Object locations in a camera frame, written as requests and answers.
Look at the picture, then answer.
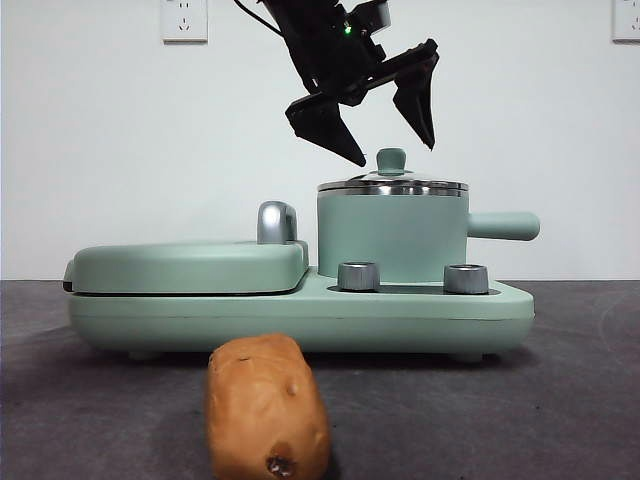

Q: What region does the glass lid with green knob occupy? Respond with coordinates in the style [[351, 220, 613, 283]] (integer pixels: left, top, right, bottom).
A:
[[317, 147, 470, 195]]

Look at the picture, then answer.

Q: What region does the brown potato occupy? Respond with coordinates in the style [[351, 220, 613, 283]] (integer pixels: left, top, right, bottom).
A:
[[206, 333, 333, 480]]

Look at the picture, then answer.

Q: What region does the mint green griddle lid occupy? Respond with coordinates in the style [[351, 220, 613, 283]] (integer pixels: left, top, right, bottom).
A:
[[61, 200, 311, 296]]

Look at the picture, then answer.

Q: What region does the silver control knob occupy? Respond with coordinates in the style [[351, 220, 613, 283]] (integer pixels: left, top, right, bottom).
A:
[[443, 263, 489, 295], [337, 262, 381, 292]]

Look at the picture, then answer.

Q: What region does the mint green breakfast machine base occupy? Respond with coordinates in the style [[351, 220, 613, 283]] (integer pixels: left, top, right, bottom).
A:
[[64, 264, 536, 364]]

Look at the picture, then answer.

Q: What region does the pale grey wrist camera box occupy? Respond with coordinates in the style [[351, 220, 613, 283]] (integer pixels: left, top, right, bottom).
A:
[[349, 0, 392, 31]]

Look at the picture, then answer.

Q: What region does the mint green handled pot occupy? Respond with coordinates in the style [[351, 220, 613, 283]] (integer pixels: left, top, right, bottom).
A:
[[317, 187, 542, 280]]

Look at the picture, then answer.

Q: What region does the thin black cable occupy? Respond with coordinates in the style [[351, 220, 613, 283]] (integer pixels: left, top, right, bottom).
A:
[[232, 0, 284, 39]]

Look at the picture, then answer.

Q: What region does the white wall socket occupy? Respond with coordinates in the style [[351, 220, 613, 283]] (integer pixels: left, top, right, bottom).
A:
[[612, 0, 640, 44], [161, 0, 210, 44]]

